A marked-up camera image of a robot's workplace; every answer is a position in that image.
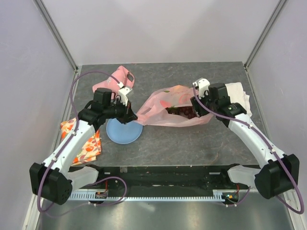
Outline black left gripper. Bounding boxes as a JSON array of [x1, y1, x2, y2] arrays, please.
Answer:
[[104, 97, 137, 124]]

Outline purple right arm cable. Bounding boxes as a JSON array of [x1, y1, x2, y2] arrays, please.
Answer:
[[193, 88, 305, 214]]

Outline white slotted cable duct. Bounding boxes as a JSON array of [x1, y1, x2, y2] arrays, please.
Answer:
[[68, 189, 234, 202]]

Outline blue plastic bowl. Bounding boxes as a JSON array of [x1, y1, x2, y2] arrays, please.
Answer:
[[106, 119, 143, 145]]

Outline aluminium frame post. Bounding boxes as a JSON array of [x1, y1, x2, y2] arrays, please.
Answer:
[[244, 0, 288, 71], [33, 0, 78, 72]]

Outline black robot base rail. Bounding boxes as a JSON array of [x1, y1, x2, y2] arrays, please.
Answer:
[[83, 164, 247, 191]]

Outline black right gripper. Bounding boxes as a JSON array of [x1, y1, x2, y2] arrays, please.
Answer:
[[189, 89, 217, 118]]

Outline fake purple grapes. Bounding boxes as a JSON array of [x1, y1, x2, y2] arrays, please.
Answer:
[[166, 106, 197, 119]]

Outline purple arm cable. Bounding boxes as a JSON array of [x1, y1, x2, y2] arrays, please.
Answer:
[[193, 88, 305, 214], [36, 70, 127, 218]]

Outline pink plastic bag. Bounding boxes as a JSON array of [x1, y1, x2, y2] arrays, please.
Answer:
[[137, 85, 213, 127]]

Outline aluminium frame post left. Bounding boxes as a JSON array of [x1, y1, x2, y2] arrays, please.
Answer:
[[33, 0, 78, 72]]

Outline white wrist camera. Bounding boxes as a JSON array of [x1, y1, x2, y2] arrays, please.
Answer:
[[118, 82, 133, 106], [193, 78, 210, 99]]

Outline aluminium frame post right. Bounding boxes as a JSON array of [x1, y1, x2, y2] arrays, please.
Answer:
[[244, 0, 288, 71]]

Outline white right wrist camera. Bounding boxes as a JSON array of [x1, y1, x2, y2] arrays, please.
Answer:
[[193, 78, 210, 99]]

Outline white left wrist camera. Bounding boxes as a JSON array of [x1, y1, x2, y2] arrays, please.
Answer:
[[118, 82, 133, 106]]

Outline white folded towel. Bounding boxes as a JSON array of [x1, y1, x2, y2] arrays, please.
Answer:
[[225, 82, 252, 117]]

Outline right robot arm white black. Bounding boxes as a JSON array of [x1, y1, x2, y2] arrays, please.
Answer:
[[191, 79, 299, 199]]

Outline pink baseball cap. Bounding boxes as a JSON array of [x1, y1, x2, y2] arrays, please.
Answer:
[[92, 66, 135, 93]]

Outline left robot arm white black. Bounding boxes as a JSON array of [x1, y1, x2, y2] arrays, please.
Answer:
[[29, 87, 137, 205]]

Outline floral orange folded cloth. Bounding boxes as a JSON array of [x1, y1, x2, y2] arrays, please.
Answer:
[[60, 118, 102, 166]]

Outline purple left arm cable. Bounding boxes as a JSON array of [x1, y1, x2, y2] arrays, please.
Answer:
[[36, 70, 127, 218]]

